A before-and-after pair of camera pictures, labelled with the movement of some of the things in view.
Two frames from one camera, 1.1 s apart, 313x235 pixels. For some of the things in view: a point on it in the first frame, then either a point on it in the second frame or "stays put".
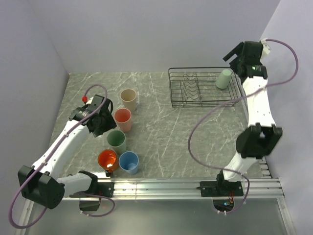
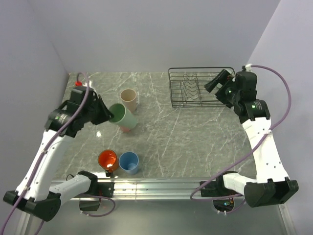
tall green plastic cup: (117, 139) -> (124, 117)
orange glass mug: (107, 159) stays put
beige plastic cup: (128, 97) stays put
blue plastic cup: (129, 161) stays put
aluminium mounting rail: (184, 189) stays put
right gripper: (237, 50) -> (221, 77)
